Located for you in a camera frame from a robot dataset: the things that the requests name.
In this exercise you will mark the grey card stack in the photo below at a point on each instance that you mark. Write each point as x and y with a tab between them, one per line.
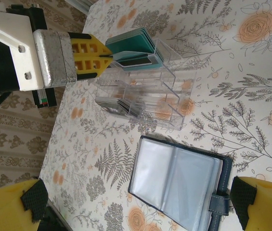
112	106

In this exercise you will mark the clear acrylic card stand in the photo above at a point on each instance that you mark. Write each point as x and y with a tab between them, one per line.
174	108

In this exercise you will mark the navy blue card holder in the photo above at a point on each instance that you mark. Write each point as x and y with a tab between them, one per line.
174	178

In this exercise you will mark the aluminium frame post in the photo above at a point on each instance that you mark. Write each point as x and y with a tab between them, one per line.
78	3

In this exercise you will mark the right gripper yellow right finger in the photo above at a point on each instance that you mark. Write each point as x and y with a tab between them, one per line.
268	207

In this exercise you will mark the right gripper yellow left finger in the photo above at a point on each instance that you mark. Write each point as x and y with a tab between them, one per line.
3	207

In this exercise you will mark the teal card stack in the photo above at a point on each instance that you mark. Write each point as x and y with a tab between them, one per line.
131	43

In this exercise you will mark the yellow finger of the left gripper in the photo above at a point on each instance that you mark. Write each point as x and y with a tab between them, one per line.
94	47
97	66

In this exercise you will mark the teal card with black stripe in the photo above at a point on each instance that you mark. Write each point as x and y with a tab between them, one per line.
135	63

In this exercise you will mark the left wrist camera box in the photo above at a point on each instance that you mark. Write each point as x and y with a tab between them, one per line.
51	57

